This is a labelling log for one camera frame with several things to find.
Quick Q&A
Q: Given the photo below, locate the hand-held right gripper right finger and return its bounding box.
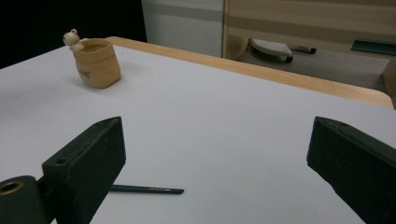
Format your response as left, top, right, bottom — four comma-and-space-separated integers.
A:
305, 116, 396, 224

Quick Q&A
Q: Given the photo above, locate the dark green flat bar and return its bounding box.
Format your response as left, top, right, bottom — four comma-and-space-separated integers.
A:
350, 38, 396, 57

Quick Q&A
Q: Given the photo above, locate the dark teal pencil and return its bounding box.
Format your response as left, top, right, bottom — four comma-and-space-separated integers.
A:
109, 184, 185, 196

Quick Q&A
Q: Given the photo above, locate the light wooden furniture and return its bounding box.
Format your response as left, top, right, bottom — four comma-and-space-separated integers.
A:
221, 0, 396, 62

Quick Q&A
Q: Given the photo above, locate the tan pen holder with bear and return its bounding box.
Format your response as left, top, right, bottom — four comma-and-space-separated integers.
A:
63, 28, 121, 90

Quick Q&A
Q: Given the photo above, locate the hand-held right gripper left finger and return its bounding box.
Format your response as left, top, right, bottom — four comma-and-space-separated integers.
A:
37, 116, 127, 224

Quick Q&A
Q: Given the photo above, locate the white cabinet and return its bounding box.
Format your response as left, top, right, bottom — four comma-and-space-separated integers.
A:
141, 0, 226, 59

